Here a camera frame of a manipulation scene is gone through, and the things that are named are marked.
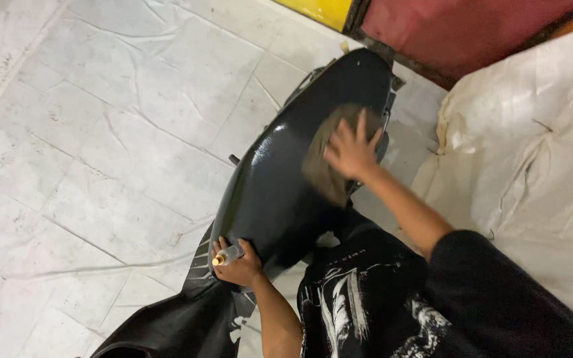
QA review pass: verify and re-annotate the person's right hand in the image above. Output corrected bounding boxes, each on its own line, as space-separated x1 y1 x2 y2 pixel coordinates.
323 109 384 182

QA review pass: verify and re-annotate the person's left hand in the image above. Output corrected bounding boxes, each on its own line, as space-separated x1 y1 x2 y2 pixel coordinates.
211 236 263 287

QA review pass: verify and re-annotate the grey polishing cloth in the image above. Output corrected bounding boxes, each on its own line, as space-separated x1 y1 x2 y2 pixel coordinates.
301 103 385 208

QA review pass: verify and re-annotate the small clear bottle gold cap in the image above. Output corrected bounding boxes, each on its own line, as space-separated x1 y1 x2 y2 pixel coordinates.
212 244 245 267

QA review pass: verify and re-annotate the black scooter seat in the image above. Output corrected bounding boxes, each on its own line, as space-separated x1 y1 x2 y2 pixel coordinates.
208 48 396 284

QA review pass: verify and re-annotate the white cloth covered heap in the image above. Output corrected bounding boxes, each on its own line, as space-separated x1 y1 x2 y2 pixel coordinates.
395 19 573 339

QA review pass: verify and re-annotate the person's black printed shirt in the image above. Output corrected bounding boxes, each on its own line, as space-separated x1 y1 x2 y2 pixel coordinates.
296 208 573 358

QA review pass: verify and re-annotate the black scooter body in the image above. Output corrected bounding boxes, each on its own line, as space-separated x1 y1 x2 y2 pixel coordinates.
75 59 407 358

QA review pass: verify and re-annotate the yellow and red wall panel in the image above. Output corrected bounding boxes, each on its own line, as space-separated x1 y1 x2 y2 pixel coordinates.
273 0 573 91

